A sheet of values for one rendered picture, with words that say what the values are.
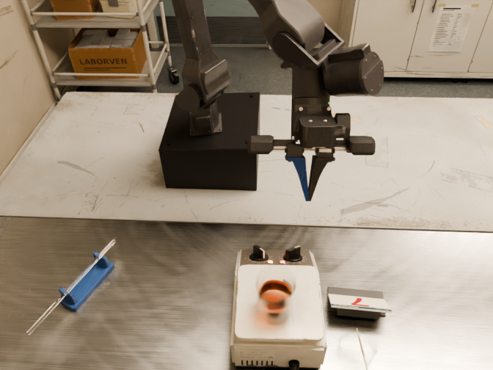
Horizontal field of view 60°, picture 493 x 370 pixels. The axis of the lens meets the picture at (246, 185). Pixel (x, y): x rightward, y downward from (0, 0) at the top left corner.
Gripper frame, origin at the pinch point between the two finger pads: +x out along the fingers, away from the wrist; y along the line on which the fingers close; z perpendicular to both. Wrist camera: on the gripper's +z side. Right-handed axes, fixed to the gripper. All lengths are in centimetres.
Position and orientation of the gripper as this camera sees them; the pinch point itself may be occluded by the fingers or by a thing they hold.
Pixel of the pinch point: (308, 178)
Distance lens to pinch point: 66.1
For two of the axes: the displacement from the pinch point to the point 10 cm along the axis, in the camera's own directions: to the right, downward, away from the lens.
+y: 10.0, 0.1, -0.6
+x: -0.1, 9.9, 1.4
